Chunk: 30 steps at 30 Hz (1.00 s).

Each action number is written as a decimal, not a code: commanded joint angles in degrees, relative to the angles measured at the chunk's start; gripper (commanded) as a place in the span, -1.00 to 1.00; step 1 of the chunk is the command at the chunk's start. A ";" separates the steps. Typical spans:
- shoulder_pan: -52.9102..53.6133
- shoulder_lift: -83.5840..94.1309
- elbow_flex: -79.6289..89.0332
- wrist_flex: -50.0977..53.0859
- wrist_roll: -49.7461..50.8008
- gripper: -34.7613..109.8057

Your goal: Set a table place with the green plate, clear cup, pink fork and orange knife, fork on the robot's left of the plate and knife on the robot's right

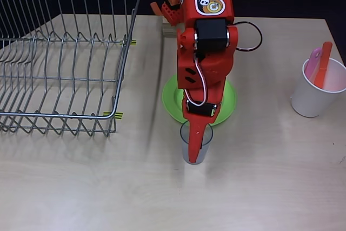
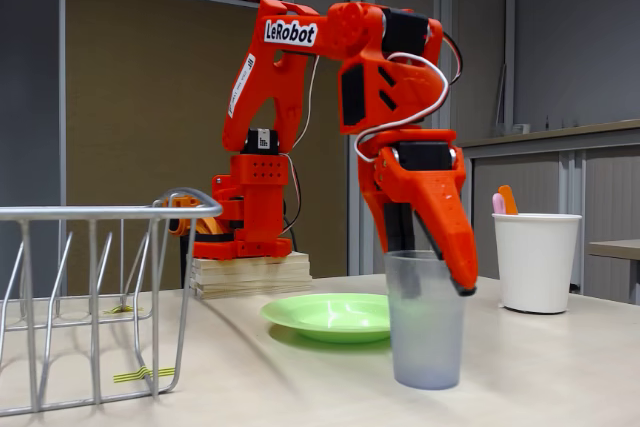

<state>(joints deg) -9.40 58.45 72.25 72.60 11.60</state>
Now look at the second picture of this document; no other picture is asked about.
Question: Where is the stacked plywood base block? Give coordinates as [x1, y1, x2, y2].
[188, 250, 314, 301]

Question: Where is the orange plastic knife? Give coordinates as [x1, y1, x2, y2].
[497, 184, 520, 216]

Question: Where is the grey side desk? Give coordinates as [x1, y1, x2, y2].
[588, 239, 640, 306]

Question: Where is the metal wire dish rack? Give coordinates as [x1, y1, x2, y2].
[0, 187, 224, 418]

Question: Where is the white paper cup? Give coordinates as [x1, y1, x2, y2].
[491, 212, 584, 315]

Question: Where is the grey cabinet with counter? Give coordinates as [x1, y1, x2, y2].
[457, 118, 640, 306]

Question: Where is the black power cable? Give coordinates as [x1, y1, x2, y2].
[279, 196, 300, 254]

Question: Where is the translucent grey plastic tumbler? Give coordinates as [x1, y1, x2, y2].
[383, 249, 469, 391]

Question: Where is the green plastic plate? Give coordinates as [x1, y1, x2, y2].
[259, 292, 392, 345]

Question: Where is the brown partition board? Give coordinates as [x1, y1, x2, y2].
[58, 0, 349, 293]

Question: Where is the thin grey leaning rod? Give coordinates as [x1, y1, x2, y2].
[494, 62, 507, 136]

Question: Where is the light orange table clamp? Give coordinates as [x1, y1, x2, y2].
[152, 192, 224, 239]

